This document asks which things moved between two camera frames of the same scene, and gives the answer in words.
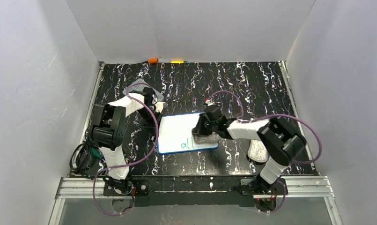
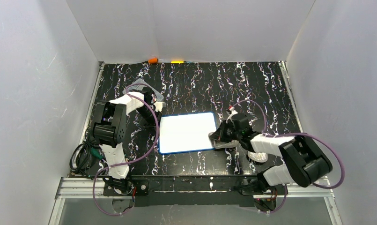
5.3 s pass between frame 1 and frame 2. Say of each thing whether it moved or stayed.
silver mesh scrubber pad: moved
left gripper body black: stayed
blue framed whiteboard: stayed
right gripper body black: moved
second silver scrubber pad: stayed
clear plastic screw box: stayed
